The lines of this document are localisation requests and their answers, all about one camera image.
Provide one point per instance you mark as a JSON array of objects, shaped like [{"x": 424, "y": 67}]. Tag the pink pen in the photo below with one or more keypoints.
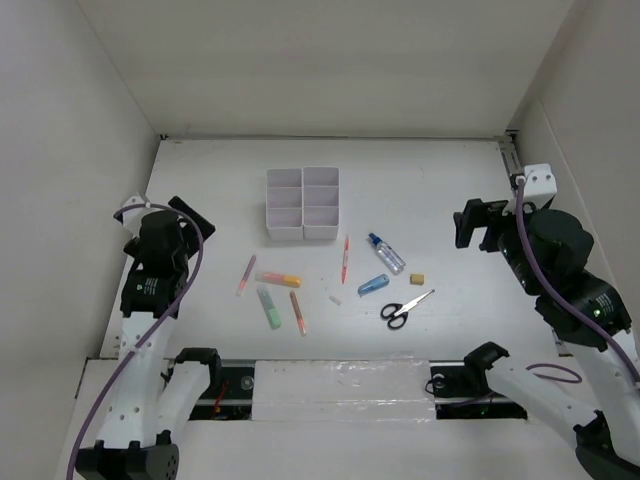
[{"x": 245, "y": 277}]

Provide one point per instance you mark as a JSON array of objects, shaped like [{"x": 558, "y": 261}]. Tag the blue cap spray bottle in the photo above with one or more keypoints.
[{"x": 387, "y": 254}]

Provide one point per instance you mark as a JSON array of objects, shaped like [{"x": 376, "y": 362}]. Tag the green highlighter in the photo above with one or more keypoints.
[{"x": 271, "y": 312}]

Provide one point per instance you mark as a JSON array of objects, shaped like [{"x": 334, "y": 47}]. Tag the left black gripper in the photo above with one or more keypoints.
[{"x": 206, "y": 229}]

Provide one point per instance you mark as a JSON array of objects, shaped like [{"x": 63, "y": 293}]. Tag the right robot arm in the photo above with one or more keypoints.
[{"x": 547, "y": 250}]

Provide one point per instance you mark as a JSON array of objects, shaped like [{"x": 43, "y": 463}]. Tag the white left organizer container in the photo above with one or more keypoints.
[{"x": 284, "y": 204}]

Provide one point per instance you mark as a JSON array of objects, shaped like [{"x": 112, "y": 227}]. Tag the white right organizer container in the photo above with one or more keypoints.
[{"x": 321, "y": 203}]

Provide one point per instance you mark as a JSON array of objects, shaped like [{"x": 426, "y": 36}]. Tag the blue correction tape dispenser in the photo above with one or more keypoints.
[{"x": 373, "y": 285}]

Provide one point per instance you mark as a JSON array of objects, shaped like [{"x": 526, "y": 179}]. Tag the red pen clear cap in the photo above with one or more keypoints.
[{"x": 345, "y": 260}]

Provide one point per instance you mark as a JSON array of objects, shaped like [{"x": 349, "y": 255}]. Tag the black handled scissors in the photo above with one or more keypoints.
[{"x": 395, "y": 315}]

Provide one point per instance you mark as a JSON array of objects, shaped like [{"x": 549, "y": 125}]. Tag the white organizer container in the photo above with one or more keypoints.
[
  {"x": 284, "y": 204},
  {"x": 321, "y": 203}
]

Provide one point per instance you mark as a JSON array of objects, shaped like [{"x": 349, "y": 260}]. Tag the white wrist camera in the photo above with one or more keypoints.
[
  {"x": 132, "y": 212},
  {"x": 539, "y": 182}
]

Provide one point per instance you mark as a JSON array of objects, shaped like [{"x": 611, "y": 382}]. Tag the aluminium rail strip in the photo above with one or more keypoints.
[{"x": 510, "y": 158}]

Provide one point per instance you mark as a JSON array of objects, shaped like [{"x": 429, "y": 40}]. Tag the orange yellow highlighter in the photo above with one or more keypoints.
[{"x": 285, "y": 280}]

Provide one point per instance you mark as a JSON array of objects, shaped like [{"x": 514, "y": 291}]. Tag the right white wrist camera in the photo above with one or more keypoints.
[{"x": 539, "y": 182}]

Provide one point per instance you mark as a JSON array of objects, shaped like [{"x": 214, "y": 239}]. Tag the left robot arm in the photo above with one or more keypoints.
[{"x": 133, "y": 428}]

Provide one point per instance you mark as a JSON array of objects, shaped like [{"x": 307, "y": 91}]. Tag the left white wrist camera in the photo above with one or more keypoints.
[{"x": 132, "y": 212}]

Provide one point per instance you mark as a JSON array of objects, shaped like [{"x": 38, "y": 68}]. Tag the orange pen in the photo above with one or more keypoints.
[{"x": 298, "y": 313}]

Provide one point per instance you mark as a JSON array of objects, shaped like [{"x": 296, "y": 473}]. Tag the yellow eraser cube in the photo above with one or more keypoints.
[{"x": 417, "y": 279}]

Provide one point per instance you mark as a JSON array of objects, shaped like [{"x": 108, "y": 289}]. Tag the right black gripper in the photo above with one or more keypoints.
[{"x": 476, "y": 212}]

